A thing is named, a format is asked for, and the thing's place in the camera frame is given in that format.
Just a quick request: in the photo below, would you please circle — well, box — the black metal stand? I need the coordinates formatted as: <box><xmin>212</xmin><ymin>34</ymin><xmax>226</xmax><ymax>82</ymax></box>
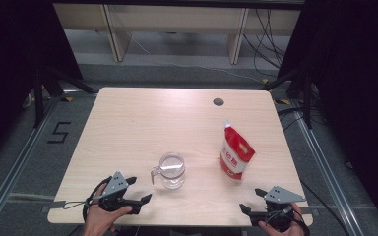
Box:
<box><xmin>262</xmin><ymin>65</ymin><xmax>314</xmax><ymax>129</ymax></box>
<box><xmin>32</xmin><ymin>63</ymin><xmax>96</xmax><ymax>129</ymax></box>

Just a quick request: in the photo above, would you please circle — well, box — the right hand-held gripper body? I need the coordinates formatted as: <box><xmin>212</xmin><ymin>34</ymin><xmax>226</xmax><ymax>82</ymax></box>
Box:
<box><xmin>249</xmin><ymin>185</ymin><xmax>307</xmax><ymax>233</ymax></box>

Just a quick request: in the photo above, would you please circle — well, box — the right hand-held gripper cable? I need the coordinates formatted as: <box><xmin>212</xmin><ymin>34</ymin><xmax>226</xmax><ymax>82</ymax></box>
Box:
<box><xmin>269</xmin><ymin>207</ymin><xmax>311</xmax><ymax>236</ymax></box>

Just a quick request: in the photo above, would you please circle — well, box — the thin white floor cable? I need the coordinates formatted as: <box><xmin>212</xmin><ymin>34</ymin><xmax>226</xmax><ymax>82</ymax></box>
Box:
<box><xmin>131</xmin><ymin>35</ymin><xmax>265</xmax><ymax>83</ymax></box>

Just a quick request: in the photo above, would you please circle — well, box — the beige wooden shelf unit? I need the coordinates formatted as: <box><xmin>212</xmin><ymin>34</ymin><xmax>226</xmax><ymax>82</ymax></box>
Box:
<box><xmin>52</xmin><ymin>3</ymin><xmax>301</xmax><ymax>65</ymax></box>

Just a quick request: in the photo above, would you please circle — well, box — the clear glass jar with lid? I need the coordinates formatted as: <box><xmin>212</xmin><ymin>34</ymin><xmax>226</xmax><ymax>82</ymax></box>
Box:
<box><xmin>150</xmin><ymin>151</ymin><xmax>186</xmax><ymax>191</ymax></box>

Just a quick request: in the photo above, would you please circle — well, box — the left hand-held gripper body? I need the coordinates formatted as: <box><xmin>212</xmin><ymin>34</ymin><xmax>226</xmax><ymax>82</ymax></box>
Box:
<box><xmin>97</xmin><ymin>170</ymin><xmax>142</xmax><ymax>215</ymax></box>

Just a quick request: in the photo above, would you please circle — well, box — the person's left hand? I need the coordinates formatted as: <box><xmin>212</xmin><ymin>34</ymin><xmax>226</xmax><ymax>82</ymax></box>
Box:
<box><xmin>82</xmin><ymin>183</ymin><xmax>134</xmax><ymax>236</ymax></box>

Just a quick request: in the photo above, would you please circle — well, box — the black tape floor marking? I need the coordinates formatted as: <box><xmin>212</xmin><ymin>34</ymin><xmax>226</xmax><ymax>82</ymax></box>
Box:
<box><xmin>47</xmin><ymin>121</ymin><xmax>72</xmax><ymax>145</ymax></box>

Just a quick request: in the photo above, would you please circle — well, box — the hand-held gripper cable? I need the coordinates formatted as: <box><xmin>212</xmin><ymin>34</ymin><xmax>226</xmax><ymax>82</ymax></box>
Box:
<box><xmin>82</xmin><ymin>176</ymin><xmax>113</xmax><ymax>224</ymax></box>
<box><xmin>269</xmin><ymin>207</ymin><xmax>311</xmax><ymax>236</ymax></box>

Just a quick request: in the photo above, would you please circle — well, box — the bundle of black hanging cables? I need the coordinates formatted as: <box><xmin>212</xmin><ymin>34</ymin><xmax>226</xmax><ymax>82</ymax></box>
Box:
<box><xmin>242</xmin><ymin>8</ymin><xmax>286</xmax><ymax>78</ymax></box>

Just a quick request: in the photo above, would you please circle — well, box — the black floor cable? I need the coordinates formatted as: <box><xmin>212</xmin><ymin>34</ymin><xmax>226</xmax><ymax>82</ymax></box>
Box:
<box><xmin>299</xmin><ymin>180</ymin><xmax>352</xmax><ymax>236</ymax></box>

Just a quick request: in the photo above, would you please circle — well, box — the dark curtain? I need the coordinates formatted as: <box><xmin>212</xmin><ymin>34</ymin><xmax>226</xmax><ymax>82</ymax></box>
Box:
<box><xmin>277</xmin><ymin>0</ymin><xmax>378</xmax><ymax>236</ymax></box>
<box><xmin>0</xmin><ymin>0</ymin><xmax>83</xmax><ymax>168</ymax></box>

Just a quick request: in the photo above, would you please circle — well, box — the red and white pouch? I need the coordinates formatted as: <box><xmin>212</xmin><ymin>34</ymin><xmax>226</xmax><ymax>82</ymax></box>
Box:
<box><xmin>220</xmin><ymin>120</ymin><xmax>256</xmax><ymax>181</ymax></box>

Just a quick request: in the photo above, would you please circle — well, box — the left hand-held gripper cable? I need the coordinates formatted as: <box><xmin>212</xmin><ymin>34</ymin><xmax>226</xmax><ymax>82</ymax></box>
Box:
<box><xmin>82</xmin><ymin>176</ymin><xmax>113</xmax><ymax>224</ymax></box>

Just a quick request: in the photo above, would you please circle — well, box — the metal floor rail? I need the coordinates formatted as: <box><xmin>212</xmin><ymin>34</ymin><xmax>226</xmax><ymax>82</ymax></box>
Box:
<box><xmin>289</xmin><ymin>101</ymin><xmax>362</xmax><ymax>236</ymax></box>
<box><xmin>0</xmin><ymin>94</ymin><xmax>62</xmax><ymax>230</ymax></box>

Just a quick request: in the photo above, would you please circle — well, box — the person's right hand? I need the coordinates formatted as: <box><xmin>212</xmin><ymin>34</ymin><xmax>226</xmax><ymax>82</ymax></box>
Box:
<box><xmin>258</xmin><ymin>202</ymin><xmax>309</xmax><ymax>236</ymax></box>

